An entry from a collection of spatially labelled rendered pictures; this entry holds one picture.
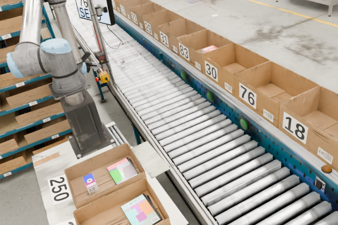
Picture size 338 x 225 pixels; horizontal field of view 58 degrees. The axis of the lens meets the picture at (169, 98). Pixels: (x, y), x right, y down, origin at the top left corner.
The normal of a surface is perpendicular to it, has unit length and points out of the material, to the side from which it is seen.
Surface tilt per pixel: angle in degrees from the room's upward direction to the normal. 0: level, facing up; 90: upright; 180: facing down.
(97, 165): 88
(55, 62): 89
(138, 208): 0
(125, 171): 0
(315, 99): 90
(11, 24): 90
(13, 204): 0
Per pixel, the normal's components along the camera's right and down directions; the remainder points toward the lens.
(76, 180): -0.15, -0.83
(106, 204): 0.44, 0.42
